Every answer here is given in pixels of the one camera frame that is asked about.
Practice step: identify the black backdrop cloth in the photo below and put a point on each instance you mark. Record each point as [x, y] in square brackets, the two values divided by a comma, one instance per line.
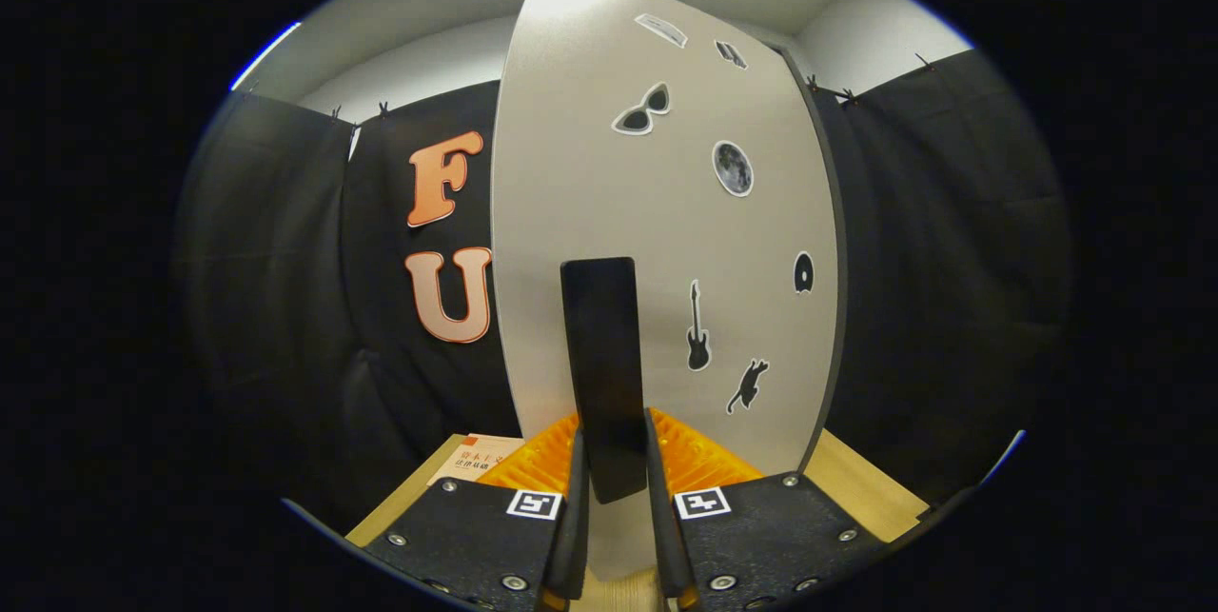
[266, 260]

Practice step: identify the narrow ceiling light strip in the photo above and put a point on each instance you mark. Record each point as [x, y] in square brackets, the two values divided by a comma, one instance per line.
[266, 55]

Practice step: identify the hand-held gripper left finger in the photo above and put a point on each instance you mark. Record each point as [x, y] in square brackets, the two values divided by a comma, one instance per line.
[569, 545]

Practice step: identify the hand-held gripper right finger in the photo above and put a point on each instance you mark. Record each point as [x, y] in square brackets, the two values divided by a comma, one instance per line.
[666, 545]

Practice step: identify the beige shoe cabinet door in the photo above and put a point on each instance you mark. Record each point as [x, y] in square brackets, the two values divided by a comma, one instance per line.
[590, 165]

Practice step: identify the dark grey shoe cabinet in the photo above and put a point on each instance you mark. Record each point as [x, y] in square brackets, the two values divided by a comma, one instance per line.
[837, 260]

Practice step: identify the beige orange cover book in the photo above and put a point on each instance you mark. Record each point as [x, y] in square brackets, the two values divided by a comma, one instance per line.
[471, 460]

